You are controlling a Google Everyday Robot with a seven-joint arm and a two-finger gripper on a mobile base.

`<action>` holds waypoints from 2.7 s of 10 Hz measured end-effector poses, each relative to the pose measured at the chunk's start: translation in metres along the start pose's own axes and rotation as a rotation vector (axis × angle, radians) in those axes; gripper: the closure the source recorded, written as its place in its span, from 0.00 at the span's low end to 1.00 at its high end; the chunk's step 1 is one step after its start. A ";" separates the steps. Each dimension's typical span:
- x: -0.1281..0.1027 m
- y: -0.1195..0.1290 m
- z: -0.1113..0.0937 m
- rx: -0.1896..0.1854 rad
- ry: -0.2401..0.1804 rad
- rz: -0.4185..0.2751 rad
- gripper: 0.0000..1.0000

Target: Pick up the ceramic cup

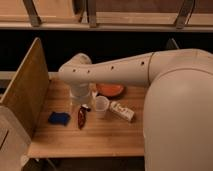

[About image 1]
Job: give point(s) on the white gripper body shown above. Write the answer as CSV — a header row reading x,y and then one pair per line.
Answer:
x,y
80,94

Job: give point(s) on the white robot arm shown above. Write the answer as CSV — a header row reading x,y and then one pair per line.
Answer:
x,y
178,106

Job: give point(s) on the white ceramic cup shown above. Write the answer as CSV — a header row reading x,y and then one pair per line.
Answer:
x,y
101,106

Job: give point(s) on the blue sponge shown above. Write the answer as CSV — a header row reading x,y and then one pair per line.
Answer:
x,y
61,118

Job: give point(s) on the orange bowl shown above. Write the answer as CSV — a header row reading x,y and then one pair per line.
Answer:
x,y
110,90

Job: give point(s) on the white small carton box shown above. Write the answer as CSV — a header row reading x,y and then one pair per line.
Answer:
x,y
121,111

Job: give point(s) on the wooden side panel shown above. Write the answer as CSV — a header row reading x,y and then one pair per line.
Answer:
x,y
23,99

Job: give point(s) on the wooden shelf rail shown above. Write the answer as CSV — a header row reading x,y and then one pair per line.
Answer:
x,y
118,21

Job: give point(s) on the left metal bracket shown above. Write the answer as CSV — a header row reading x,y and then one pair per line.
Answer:
x,y
34,18

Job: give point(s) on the metal bracket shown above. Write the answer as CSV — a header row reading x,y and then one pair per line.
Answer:
x,y
34,18
184,14
91,13

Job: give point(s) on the middle metal bracket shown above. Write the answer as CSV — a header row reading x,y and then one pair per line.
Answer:
x,y
91,13

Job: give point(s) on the right metal bracket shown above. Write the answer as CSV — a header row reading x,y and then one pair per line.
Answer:
x,y
184,14

